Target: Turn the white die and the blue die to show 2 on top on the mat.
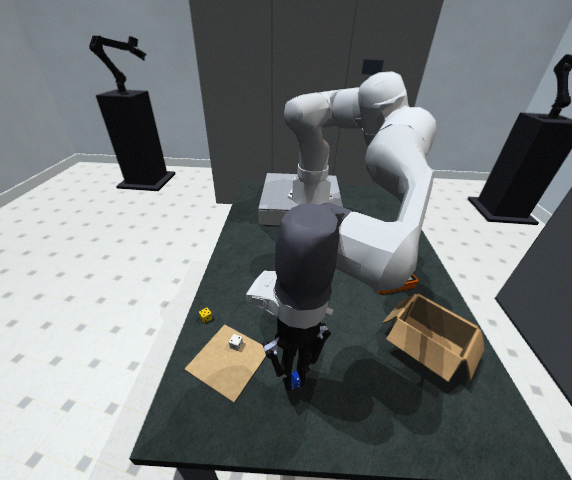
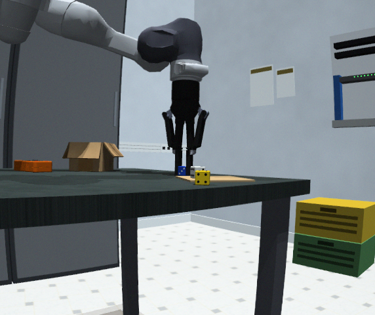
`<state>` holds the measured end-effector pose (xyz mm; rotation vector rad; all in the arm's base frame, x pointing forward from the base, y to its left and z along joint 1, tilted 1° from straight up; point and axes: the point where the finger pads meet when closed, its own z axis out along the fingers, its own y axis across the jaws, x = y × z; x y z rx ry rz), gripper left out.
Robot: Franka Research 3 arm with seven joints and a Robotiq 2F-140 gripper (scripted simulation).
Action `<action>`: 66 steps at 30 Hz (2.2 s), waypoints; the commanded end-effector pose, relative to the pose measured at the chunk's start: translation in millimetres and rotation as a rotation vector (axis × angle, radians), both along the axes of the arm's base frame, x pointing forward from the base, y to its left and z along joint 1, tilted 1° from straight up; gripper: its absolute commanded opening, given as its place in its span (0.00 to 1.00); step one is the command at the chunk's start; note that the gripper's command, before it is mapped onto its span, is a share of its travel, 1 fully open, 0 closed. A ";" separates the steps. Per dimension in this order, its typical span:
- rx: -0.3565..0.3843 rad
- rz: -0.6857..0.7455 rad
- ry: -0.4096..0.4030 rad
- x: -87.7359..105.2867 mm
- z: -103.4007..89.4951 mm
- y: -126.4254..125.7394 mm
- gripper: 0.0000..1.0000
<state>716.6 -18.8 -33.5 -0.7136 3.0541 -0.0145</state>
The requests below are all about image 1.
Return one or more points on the blue die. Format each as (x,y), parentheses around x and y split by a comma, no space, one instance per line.
(295,380)

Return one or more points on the white die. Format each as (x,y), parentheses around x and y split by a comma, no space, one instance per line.
(236,342)

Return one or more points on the yellow die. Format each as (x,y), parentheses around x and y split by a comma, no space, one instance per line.
(205,315)

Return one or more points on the tan square mat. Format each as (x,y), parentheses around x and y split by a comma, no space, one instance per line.
(224,369)

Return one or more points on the orange rectangular block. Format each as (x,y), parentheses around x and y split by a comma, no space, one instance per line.
(411,283)

